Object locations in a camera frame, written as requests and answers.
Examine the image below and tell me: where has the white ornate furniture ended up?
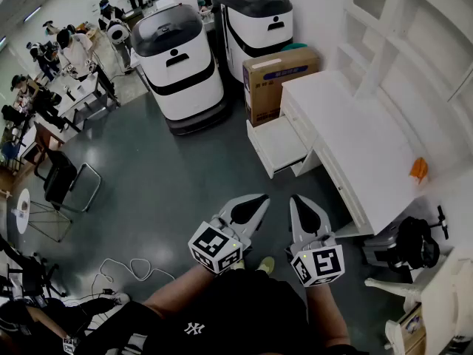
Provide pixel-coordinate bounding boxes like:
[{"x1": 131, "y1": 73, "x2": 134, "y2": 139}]
[{"x1": 364, "y1": 246, "x2": 473, "y2": 355}]

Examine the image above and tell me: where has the black backpack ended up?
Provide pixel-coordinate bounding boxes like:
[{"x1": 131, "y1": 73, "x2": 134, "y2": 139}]
[{"x1": 387, "y1": 215, "x2": 441, "y2": 272}]

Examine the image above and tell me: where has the person's left forearm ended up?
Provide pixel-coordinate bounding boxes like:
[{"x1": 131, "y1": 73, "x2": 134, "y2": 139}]
[{"x1": 142, "y1": 263, "x2": 220, "y2": 318}]

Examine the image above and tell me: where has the black handle tool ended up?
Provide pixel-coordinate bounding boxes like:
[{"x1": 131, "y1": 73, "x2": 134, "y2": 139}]
[{"x1": 430, "y1": 204, "x2": 450, "y2": 240}]

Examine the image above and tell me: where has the white floor cable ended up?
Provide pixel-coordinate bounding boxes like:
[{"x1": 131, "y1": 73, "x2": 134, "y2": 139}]
[{"x1": 89, "y1": 257, "x2": 177, "y2": 303}]

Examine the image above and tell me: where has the brown wooden chair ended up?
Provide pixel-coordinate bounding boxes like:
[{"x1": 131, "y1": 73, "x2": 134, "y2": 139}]
[{"x1": 32, "y1": 120, "x2": 64, "y2": 159}]

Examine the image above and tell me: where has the brown cardboard box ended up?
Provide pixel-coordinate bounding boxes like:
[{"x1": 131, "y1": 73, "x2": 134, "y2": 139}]
[{"x1": 242, "y1": 46, "x2": 321, "y2": 128}]

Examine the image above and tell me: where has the white work table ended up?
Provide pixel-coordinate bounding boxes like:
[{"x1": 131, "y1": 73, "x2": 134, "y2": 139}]
[{"x1": 54, "y1": 63, "x2": 122, "y2": 133}]

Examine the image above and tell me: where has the silver suitcase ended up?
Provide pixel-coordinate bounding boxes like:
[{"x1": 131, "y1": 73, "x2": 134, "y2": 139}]
[{"x1": 361, "y1": 223, "x2": 403, "y2": 270}]

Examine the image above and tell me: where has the round white side table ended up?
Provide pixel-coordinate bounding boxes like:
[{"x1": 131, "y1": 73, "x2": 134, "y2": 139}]
[{"x1": 10, "y1": 187, "x2": 74, "y2": 243}]

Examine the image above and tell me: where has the person's black clothing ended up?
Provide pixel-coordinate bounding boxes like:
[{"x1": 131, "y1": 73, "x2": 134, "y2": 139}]
[{"x1": 73, "y1": 268, "x2": 355, "y2": 355}]

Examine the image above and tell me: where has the small open cardboard box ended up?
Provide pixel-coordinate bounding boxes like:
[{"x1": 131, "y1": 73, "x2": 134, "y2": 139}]
[{"x1": 398, "y1": 304, "x2": 426, "y2": 355}]

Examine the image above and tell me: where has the black chair chrome frame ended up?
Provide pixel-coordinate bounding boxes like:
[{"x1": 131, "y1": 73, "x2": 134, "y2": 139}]
[{"x1": 34, "y1": 147, "x2": 102, "y2": 214}]

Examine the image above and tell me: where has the white desk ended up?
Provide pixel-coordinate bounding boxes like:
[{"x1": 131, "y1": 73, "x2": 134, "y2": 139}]
[{"x1": 279, "y1": 70, "x2": 441, "y2": 237}]

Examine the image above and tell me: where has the small orange object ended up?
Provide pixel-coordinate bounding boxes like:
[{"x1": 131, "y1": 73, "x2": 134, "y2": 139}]
[{"x1": 408, "y1": 156, "x2": 430, "y2": 185}]

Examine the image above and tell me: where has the white cabinet drawer front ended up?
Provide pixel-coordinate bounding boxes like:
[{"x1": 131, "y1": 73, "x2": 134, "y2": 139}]
[{"x1": 246, "y1": 114, "x2": 310, "y2": 180}]

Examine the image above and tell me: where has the person's right yellow-green shoe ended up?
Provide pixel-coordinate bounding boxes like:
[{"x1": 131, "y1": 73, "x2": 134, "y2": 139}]
[{"x1": 256, "y1": 256, "x2": 276, "y2": 273}]

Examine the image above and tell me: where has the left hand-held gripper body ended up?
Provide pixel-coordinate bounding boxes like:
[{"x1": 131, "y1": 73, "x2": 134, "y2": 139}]
[{"x1": 188, "y1": 214, "x2": 253, "y2": 275}]

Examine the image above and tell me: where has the person's right forearm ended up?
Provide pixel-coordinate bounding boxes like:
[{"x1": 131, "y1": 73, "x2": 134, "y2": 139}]
[{"x1": 303, "y1": 283, "x2": 351, "y2": 349}]

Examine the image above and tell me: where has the black tripod stand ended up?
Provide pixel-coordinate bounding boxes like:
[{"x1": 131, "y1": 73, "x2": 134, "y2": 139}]
[{"x1": 0, "y1": 234, "x2": 69, "y2": 310}]

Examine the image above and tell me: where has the white delivery robot black top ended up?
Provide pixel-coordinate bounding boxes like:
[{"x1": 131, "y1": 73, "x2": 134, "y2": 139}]
[
  {"x1": 130, "y1": 3, "x2": 232, "y2": 137},
  {"x1": 214, "y1": 0, "x2": 295, "y2": 85}
]

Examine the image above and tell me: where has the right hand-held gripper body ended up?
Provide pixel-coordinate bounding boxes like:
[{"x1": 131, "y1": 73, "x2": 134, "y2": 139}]
[{"x1": 284, "y1": 231, "x2": 345, "y2": 288}]

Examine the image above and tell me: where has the white drawer with gold knob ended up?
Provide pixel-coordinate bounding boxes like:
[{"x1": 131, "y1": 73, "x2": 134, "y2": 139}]
[{"x1": 279, "y1": 87, "x2": 318, "y2": 152}]

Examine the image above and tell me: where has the white shelf cabinet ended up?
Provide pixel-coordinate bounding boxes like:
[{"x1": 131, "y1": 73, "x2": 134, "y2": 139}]
[{"x1": 333, "y1": 0, "x2": 473, "y2": 169}]

